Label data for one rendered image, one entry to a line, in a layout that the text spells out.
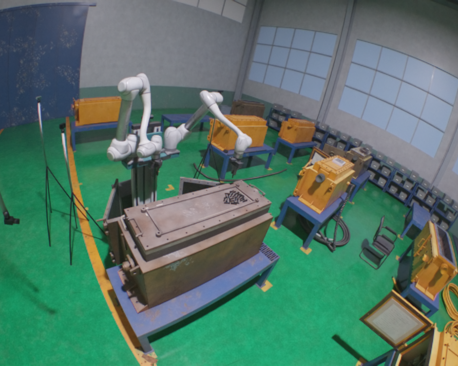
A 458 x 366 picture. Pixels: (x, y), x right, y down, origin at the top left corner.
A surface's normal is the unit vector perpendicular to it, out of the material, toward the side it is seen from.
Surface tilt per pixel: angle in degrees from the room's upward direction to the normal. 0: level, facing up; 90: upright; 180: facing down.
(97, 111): 90
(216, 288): 0
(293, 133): 90
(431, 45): 90
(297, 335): 0
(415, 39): 90
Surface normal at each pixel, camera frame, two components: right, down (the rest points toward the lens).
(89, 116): 0.61, 0.50
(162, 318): 0.21, -0.85
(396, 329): -0.76, 0.18
